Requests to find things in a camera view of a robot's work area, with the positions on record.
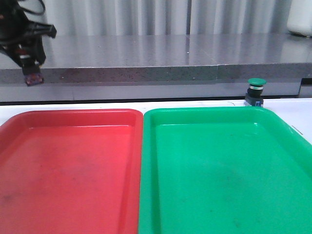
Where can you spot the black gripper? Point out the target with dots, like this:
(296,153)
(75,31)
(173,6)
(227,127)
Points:
(15,27)

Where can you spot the red mushroom push button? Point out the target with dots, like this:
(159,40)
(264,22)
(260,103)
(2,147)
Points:
(31,71)

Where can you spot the green mushroom push button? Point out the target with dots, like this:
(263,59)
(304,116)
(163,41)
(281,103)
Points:
(253,95)

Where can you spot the red plastic tray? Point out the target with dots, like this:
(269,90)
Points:
(70,172)

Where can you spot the grey stone counter slab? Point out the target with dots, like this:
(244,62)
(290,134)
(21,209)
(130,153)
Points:
(177,58)

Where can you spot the green plastic tray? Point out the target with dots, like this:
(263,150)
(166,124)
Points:
(224,170)

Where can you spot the white container in background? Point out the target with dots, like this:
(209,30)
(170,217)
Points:
(300,18)

